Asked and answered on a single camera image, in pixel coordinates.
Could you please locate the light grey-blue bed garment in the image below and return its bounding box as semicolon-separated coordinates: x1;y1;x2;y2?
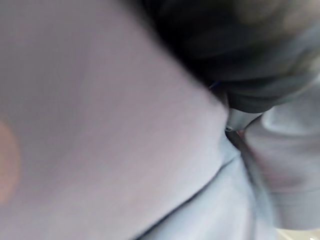
0;0;320;240

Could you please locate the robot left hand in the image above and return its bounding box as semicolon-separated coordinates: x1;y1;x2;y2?
136;0;320;131

